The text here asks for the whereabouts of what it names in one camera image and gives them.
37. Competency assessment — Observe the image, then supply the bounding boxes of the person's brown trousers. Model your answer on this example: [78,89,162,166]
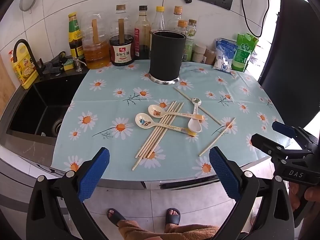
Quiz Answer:
[117,219,227,240]

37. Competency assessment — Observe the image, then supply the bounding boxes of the cream spoon with blue print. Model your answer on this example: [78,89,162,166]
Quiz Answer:
[135,112,196,137]

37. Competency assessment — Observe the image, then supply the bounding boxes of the clear cooking oil jug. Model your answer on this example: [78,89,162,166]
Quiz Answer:
[81,10,111,70]

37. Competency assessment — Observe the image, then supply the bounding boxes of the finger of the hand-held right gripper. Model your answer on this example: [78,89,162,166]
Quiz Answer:
[251,133,313,167]
[272,121,315,150]

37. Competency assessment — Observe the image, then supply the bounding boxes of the black slipper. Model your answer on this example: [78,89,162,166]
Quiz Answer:
[164,208,181,226]
[107,208,127,227]

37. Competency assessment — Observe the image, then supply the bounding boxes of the wooden cutting board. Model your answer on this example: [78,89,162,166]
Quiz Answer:
[0,52,16,117]

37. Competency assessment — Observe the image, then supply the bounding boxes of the metal sink fitting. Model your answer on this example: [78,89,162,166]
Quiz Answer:
[72,57,83,72]

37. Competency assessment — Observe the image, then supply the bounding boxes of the clear bottle with green label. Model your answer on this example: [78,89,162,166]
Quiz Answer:
[184,19,198,62]

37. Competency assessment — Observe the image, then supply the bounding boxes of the tall clear orange cap bottle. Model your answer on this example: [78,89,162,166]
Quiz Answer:
[167,5,183,32]

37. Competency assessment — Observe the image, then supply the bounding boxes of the black panel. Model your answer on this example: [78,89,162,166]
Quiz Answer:
[257,0,320,133]

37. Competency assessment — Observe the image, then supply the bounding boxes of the cream spoon with bear print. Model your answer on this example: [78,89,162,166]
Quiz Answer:
[147,104,205,121]

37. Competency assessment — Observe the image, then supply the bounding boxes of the black kitchen sink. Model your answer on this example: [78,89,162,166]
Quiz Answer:
[5,72,89,138]

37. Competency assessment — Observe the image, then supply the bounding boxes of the dark cloth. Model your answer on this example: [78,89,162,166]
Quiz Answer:
[37,51,67,75]

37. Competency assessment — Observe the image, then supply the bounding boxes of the white spice jar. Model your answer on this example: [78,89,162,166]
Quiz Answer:
[192,43,207,63]

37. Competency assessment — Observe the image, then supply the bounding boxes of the light blue daisy tablecloth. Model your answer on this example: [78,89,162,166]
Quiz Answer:
[51,60,292,180]

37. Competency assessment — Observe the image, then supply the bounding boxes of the clear yellow cap bottle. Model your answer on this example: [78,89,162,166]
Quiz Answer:
[149,6,166,34]

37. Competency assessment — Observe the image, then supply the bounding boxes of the short orange cap bottle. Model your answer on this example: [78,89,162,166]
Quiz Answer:
[177,20,188,38]

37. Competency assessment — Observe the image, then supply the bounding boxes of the green label yellow cap bottle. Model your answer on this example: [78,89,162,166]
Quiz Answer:
[67,12,85,58]

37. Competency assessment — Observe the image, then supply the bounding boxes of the black kitchen faucet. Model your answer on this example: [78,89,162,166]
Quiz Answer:
[13,39,40,78]

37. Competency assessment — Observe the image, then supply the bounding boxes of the black cylindrical utensil holder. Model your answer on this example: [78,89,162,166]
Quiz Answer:
[148,29,187,85]

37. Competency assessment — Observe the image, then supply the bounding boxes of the green seasoning bag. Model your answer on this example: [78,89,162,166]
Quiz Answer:
[231,33,260,73]

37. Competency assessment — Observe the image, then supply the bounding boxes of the black cap sauce bottle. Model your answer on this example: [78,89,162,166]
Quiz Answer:
[134,5,152,58]

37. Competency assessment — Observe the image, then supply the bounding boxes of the dark soy sauce jug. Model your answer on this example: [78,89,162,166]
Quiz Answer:
[109,4,136,67]

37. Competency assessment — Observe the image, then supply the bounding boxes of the person's right hand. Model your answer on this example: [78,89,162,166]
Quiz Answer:
[287,181,320,228]

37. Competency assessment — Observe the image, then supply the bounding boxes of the single wooden chopstick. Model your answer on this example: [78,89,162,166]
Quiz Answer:
[174,87,222,126]
[198,117,236,157]

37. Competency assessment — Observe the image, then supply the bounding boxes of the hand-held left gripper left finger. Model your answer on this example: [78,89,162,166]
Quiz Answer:
[26,147,111,240]

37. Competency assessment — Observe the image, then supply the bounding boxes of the white spoon with green print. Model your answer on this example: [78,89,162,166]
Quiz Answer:
[187,97,202,133]

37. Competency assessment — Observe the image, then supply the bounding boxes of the yellow dish soap bottle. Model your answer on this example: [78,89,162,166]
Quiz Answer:
[9,50,40,90]

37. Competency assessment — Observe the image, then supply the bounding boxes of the pile of wooden chopsticks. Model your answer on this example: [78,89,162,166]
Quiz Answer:
[132,101,185,172]

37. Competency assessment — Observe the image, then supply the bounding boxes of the white and blue salt bag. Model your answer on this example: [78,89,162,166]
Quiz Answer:
[213,38,238,74]

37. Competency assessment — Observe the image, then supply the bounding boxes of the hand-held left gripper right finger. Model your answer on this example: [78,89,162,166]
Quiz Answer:
[209,147,295,240]

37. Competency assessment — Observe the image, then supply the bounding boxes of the black power cable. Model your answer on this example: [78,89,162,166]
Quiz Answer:
[241,0,270,38]

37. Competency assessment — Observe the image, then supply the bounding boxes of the brown spice jar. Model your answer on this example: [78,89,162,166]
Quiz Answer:
[204,47,217,66]

